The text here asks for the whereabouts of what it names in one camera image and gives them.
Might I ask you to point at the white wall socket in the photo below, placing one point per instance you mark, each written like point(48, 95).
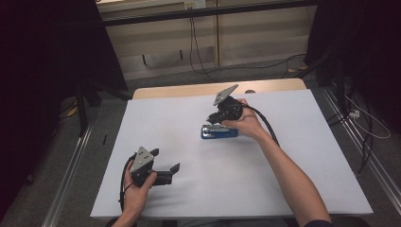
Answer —
point(195, 3)

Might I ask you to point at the aluminium floor rail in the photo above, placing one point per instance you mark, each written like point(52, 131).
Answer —
point(67, 176)
point(362, 148)

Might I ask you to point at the person's grey clothing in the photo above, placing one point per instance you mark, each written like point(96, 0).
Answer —
point(230, 223)

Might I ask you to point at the black curtain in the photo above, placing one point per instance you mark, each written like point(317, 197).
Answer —
point(47, 78)
point(362, 47)

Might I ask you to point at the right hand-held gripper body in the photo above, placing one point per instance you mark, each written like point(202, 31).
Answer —
point(231, 108)

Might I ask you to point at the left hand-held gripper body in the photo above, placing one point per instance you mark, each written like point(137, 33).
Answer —
point(142, 160)

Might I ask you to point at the white table cover sheet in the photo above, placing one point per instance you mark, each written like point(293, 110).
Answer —
point(220, 183)

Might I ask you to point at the person's left hand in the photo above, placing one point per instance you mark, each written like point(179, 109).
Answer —
point(135, 197)

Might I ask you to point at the dark round table grommet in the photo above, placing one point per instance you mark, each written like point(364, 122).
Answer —
point(250, 91)

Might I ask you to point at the black metal stand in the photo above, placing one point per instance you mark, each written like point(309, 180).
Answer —
point(82, 113)

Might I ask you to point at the person's right hand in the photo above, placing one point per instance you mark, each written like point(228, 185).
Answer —
point(249, 123)

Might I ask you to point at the white power strip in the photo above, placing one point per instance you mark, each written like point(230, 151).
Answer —
point(354, 113)

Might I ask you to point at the blue stapler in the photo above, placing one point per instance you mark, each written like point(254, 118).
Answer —
point(219, 133)

